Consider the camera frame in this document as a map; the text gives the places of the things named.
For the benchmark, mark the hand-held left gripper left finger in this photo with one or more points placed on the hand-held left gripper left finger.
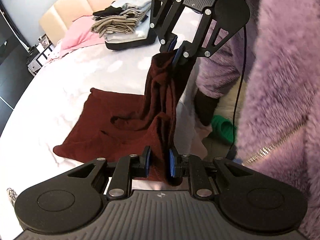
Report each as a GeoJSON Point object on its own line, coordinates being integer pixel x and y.
{"type": "Point", "coordinates": [148, 161]}

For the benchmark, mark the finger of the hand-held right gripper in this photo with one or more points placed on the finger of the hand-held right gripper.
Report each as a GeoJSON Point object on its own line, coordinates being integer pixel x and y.
{"type": "Point", "coordinates": [172, 43]}
{"type": "Point", "coordinates": [178, 56]}

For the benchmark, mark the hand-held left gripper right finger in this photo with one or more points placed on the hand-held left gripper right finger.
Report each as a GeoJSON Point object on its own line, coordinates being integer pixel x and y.
{"type": "Point", "coordinates": [171, 163]}

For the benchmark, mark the maroon garment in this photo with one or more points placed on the maroon garment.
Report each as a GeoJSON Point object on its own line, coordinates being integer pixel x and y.
{"type": "Point", "coordinates": [95, 110]}

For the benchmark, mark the stack of folded clothes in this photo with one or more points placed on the stack of folded clothes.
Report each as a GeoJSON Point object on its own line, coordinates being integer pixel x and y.
{"type": "Point", "coordinates": [117, 22]}

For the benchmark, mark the green slipper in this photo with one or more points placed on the green slipper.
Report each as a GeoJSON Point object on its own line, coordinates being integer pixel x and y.
{"type": "Point", "coordinates": [223, 128]}

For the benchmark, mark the bed with polka dot sheet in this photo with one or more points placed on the bed with polka dot sheet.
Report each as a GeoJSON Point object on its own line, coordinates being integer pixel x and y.
{"type": "Point", "coordinates": [75, 67]}

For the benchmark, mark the purple fuzzy jacket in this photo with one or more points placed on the purple fuzzy jacket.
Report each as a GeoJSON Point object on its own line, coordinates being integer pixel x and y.
{"type": "Point", "coordinates": [280, 80]}

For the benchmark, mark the pink dotted pillow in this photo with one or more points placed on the pink dotted pillow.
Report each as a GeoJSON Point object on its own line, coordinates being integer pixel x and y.
{"type": "Point", "coordinates": [55, 53]}

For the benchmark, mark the white nightstand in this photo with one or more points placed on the white nightstand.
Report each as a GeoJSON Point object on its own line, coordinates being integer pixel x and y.
{"type": "Point", "coordinates": [40, 60]}

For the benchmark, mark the dark sliding wardrobe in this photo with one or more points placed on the dark sliding wardrobe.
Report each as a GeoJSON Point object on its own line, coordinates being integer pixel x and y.
{"type": "Point", "coordinates": [10, 75]}

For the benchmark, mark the photo frame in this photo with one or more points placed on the photo frame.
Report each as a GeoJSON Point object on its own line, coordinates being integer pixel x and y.
{"type": "Point", "coordinates": [45, 41]}

